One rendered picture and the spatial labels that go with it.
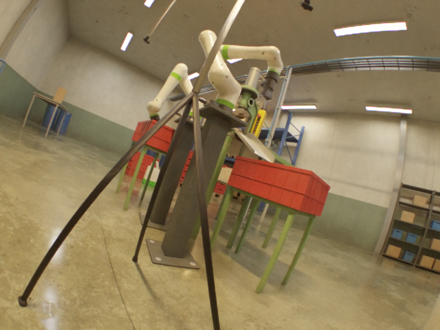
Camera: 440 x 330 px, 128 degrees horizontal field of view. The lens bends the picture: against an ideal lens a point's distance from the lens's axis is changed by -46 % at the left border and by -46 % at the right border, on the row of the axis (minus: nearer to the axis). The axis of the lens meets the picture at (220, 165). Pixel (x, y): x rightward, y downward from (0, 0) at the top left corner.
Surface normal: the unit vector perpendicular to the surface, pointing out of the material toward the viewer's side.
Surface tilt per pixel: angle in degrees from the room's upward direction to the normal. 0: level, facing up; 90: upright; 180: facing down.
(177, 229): 90
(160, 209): 90
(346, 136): 90
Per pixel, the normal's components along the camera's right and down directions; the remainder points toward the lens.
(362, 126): -0.73, -0.30
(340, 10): -0.34, 0.94
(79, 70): 0.60, 0.16
